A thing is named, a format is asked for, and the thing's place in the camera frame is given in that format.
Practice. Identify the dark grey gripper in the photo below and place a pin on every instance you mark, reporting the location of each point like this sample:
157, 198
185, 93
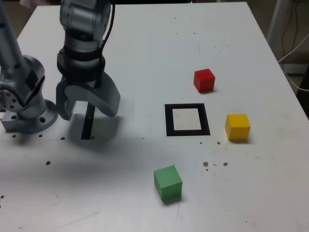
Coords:
82, 83

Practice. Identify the green cube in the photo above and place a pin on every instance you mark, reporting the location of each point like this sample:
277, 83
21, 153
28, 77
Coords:
169, 186

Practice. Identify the red cube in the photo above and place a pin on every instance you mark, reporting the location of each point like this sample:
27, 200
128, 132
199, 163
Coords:
204, 81

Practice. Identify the yellow cube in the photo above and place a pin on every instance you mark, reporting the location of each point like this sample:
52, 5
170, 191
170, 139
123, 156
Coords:
237, 128

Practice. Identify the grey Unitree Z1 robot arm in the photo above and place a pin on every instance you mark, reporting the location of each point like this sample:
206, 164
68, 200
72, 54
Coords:
79, 19

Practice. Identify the black tape square outline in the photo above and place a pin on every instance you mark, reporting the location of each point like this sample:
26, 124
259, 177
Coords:
168, 120

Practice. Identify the black tape strip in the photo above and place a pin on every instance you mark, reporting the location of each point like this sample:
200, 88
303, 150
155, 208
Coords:
86, 128

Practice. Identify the pink cloth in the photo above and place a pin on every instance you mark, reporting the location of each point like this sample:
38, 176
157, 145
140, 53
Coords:
38, 2

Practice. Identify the white frame post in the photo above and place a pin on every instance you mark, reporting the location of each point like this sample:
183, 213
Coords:
275, 24

